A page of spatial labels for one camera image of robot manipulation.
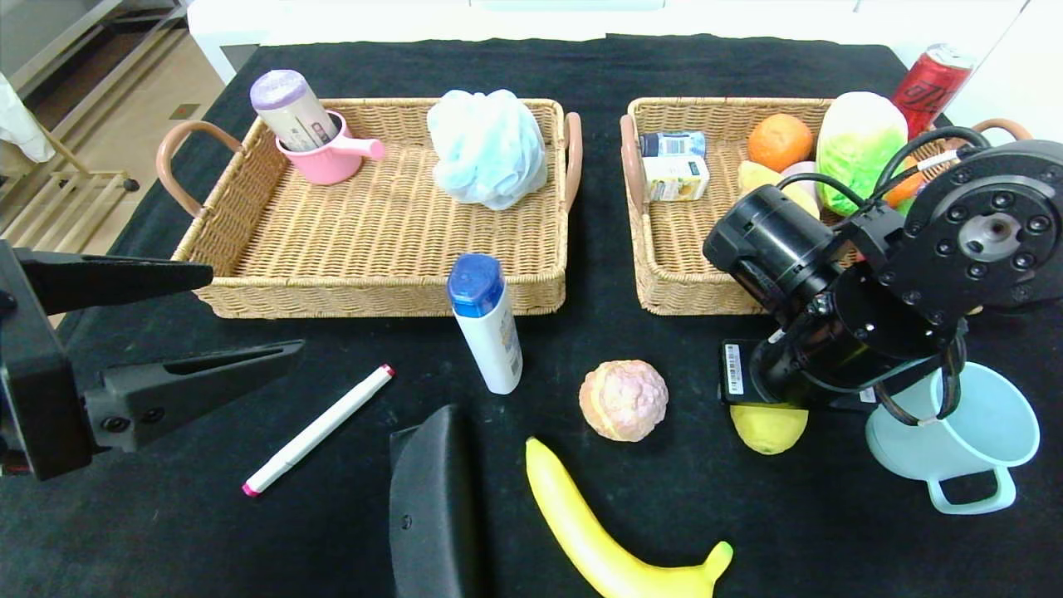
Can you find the wicker basket with toiletries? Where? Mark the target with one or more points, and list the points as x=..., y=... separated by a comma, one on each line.
x=374, y=224

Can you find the white bottle blue cap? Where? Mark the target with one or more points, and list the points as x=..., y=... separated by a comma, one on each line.
x=494, y=340

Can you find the pink plastic cup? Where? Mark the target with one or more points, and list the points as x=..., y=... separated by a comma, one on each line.
x=332, y=162

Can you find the purple capped bottle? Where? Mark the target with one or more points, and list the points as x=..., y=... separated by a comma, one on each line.
x=291, y=108

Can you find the white hanging cloth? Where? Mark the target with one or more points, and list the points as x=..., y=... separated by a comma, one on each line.
x=17, y=124

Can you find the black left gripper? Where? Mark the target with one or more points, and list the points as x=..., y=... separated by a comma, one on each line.
x=35, y=399

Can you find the yellow lemon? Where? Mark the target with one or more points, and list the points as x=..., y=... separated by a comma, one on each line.
x=768, y=432

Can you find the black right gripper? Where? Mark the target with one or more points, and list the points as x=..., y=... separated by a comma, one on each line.
x=736, y=372

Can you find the pale pink onion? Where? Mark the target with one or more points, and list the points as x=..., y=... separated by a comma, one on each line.
x=801, y=173

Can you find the wicker basket with food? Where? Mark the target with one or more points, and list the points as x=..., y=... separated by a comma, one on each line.
x=689, y=249

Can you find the yellow banana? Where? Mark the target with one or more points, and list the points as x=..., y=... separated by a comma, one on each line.
x=573, y=515

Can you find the light teal mug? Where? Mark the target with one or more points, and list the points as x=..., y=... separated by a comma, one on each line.
x=980, y=423

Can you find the pink round bun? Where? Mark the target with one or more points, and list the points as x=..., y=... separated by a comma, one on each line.
x=623, y=400

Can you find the green white napa cabbage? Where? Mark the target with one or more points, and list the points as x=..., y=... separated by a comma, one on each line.
x=859, y=141

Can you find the large orange fruit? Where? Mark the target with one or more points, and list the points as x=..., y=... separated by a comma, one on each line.
x=779, y=143

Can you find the wooden rolling rack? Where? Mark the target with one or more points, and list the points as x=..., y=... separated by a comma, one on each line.
x=91, y=175

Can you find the black table cloth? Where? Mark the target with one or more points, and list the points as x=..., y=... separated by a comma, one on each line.
x=166, y=548

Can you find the light blue bath loofah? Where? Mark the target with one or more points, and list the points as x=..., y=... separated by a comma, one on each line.
x=486, y=149

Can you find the grey metal shelf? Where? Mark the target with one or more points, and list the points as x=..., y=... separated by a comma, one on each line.
x=50, y=33

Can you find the red soda can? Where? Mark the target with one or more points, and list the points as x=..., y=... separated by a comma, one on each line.
x=930, y=87

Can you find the small blue labelled bottle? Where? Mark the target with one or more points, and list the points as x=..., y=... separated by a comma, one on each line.
x=671, y=144

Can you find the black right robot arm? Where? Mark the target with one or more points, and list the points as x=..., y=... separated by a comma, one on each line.
x=988, y=232

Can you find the white marker pink ends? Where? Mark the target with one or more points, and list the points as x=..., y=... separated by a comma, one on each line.
x=320, y=428

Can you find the small orange fruit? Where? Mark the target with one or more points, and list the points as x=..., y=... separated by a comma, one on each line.
x=901, y=193

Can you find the white juice carton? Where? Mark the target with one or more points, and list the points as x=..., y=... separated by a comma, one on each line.
x=674, y=178

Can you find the golden bread loaf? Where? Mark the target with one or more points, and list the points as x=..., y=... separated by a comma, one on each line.
x=757, y=178

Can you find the black curved plastic object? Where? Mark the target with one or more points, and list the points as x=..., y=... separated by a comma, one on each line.
x=432, y=515

